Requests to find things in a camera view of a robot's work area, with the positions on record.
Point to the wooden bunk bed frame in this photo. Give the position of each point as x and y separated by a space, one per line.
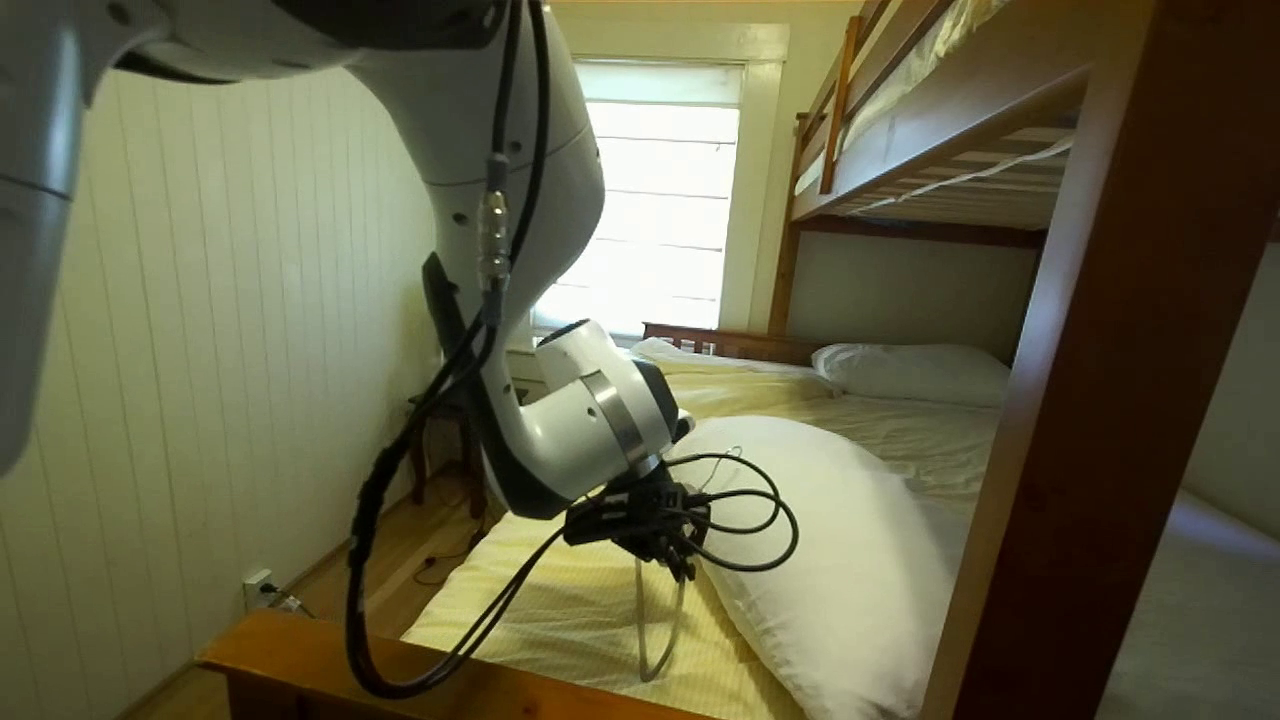
1105 401

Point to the large pale striped pillow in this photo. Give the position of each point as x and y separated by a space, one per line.
824 562

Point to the pale yellow bed sheet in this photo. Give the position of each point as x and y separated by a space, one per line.
561 600

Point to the bright window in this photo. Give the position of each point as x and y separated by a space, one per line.
666 203

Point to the small white pillow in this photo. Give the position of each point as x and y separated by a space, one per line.
922 374

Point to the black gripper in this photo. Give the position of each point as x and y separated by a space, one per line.
633 515

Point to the white bunk mattress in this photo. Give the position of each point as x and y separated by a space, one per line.
922 54

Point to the white wall outlet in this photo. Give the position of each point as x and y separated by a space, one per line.
261 584

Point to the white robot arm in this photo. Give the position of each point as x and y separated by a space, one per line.
442 92

